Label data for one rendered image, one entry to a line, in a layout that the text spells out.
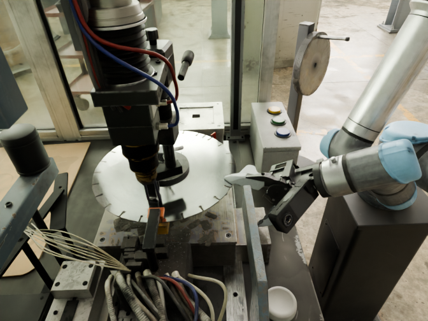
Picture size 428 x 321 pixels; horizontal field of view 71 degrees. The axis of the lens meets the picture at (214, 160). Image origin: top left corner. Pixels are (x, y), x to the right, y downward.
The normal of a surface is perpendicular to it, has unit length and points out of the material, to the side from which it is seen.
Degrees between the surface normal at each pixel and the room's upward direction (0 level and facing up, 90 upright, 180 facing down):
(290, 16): 90
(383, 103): 74
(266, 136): 0
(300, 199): 60
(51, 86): 90
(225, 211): 0
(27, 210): 90
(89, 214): 0
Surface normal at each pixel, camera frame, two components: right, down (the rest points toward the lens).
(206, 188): -0.03, -0.79
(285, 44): 0.19, 0.59
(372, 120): -0.29, 0.34
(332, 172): -0.61, -0.21
